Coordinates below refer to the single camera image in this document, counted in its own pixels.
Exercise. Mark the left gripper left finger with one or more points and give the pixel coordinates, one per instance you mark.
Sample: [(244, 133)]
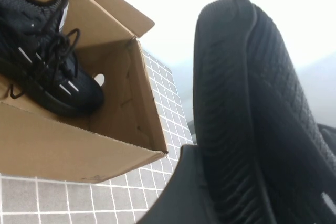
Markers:
[(183, 195)]

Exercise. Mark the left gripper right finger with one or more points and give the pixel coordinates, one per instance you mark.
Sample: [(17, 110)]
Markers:
[(329, 137)]

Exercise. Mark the black knit sneaker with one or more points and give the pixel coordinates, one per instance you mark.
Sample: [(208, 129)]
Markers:
[(249, 103), (39, 37)]

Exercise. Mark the brown cardboard shoe box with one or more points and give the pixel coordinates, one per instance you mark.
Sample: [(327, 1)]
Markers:
[(65, 150)]

